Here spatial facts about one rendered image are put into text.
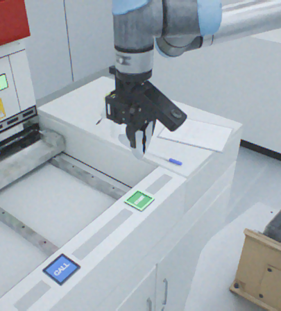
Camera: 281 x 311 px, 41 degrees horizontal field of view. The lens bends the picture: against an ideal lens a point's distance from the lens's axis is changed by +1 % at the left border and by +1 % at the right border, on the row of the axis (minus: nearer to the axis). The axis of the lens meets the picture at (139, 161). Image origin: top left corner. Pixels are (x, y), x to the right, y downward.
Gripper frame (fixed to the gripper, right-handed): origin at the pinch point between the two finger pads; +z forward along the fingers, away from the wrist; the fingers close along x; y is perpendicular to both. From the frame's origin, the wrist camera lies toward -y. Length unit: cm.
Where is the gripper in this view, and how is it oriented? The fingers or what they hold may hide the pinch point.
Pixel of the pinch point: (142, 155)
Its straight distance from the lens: 83.5
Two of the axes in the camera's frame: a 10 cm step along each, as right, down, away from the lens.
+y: -7.9, -3.7, 4.9
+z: 0.0, 8.0, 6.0
